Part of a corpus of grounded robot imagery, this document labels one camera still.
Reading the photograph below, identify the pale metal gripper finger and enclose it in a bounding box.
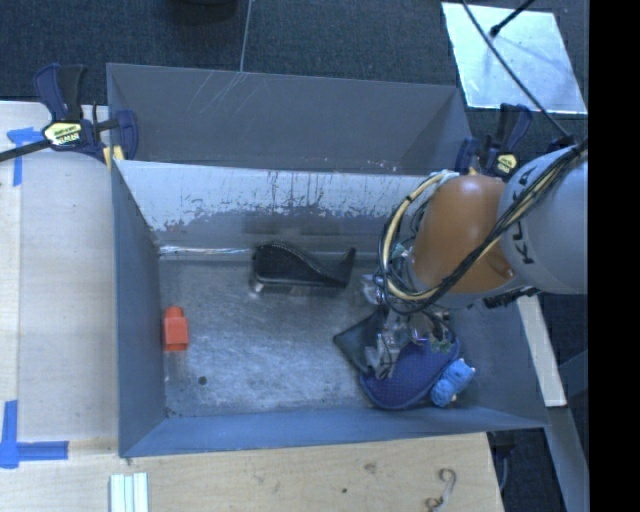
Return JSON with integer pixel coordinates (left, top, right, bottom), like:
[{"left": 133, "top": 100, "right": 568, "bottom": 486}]
[
  {"left": 374, "top": 346, "right": 402, "bottom": 380},
  {"left": 363, "top": 337, "right": 390, "bottom": 372}
]

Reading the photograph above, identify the pale wood board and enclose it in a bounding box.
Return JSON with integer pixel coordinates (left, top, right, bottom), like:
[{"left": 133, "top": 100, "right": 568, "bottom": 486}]
[{"left": 16, "top": 148, "right": 121, "bottom": 444}]

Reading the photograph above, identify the blue mesh slipper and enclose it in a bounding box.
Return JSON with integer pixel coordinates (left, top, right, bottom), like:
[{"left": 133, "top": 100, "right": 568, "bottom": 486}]
[{"left": 358, "top": 337, "right": 462, "bottom": 412}]

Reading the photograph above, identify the black cylinder on white bracket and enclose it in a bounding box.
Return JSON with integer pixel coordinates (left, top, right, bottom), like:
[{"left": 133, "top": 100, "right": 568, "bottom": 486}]
[{"left": 481, "top": 286, "right": 540, "bottom": 310}]

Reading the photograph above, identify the black flat pouch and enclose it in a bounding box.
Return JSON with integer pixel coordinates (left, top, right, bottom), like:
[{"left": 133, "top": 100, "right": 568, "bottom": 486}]
[{"left": 332, "top": 310, "right": 389, "bottom": 375}]

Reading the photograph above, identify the grey metal bin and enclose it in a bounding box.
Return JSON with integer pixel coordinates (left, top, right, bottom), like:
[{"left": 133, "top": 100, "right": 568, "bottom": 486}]
[{"left": 104, "top": 62, "right": 552, "bottom": 459}]

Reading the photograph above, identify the orange-red block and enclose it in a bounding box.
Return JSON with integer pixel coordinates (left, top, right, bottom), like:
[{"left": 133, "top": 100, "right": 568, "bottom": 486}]
[{"left": 161, "top": 305, "right": 191, "bottom": 353}]

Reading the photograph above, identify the blue toy animal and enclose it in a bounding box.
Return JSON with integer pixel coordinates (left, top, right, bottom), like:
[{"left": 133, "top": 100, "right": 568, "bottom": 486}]
[{"left": 430, "top": 356, "right": 477, "bottom": 409}]

